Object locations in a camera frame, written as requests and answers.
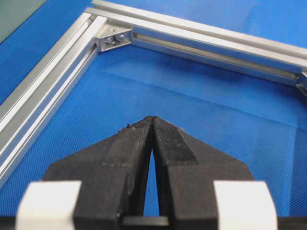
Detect aluminium extrusion frame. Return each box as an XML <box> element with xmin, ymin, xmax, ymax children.
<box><xmin>0</xmin><ymin>0</ymin><xmax>307</xmax><ymax>184</ymax></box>

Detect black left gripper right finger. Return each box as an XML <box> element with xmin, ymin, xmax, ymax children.
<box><xmin>152</xmin><ymin>116</ymin><xmax>254</xmax><ymax>230</ymax></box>

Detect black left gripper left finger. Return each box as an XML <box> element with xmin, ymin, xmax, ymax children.
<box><xmin>42</xmin><ymin>116</ymin><xmax>153</xmax><ymax>230</ymax></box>

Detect aluminium corner bracket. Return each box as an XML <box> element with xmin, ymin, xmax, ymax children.
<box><xmin>96</xmin><ymin>23</ymin><xmax>132</xmax><ymax>52</ymax></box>
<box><xmin>295</xmin><ymin>70</ymin><xmax>307</xmax><ymax>97</ymax></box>

